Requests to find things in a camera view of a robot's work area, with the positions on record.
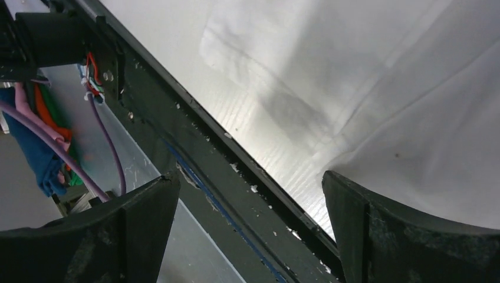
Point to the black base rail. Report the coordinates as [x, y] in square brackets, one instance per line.
[262, 232]

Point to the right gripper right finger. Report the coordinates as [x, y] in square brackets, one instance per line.
[381, 240]

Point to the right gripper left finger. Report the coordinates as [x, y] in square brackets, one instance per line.
[97, 238]

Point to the colourful cloth pile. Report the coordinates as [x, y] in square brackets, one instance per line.
[42, 159]

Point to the white t-shirt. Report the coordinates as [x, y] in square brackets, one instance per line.
[401, 97]

